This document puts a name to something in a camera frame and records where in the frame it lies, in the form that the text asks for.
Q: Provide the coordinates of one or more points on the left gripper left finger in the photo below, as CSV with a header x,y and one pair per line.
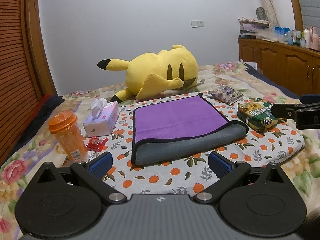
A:
x,y
90,176

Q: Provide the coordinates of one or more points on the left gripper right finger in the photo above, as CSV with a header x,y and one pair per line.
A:
x,y
229,173

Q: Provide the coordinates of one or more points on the purple and grey towel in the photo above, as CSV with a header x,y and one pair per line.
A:
x,y
178,128

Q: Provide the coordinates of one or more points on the red candy wrapper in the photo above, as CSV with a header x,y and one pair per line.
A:
x,y
95,144

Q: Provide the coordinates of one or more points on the orange print white cloth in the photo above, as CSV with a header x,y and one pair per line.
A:
x,y
192,173

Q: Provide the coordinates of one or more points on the wooden sideboard cabinet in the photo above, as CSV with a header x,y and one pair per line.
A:
x,y
292,67

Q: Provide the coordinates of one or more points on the green instant noodle pack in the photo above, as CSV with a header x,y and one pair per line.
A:
x,y
258,116

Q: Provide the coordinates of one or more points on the orange plastic bottle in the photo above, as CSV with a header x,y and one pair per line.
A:
x,y
64,126

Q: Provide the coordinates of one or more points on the pink tissue box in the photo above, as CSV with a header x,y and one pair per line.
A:
x,y
102,119

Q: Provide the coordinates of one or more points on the purple snack packet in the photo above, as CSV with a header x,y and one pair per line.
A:
x,y
226,94

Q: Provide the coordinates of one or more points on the pink bottle on cabinet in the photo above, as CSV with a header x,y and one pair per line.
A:
x,y
313,39

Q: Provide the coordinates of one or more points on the floral bed sheet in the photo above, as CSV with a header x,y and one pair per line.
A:
x,y
39,145

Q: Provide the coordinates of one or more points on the white bottle on cabinet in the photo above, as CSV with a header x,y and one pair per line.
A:
x,y
306,38

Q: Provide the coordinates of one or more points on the blue packet on cabinet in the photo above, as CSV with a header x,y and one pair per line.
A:
x,y
281,33

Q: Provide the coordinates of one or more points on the stack of papers and books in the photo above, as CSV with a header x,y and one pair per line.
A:
x,y
250,27

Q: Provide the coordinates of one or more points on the yellow Pikachu plush toy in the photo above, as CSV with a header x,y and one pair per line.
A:
x,y
150,74

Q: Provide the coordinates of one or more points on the wooden louvered wardrobe door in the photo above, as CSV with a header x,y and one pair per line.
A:
x,y
20,90

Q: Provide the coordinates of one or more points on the beige curtain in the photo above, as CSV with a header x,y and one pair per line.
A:
x,y
270,13

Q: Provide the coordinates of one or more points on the white wall switch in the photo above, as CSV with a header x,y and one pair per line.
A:
x,y
197,24

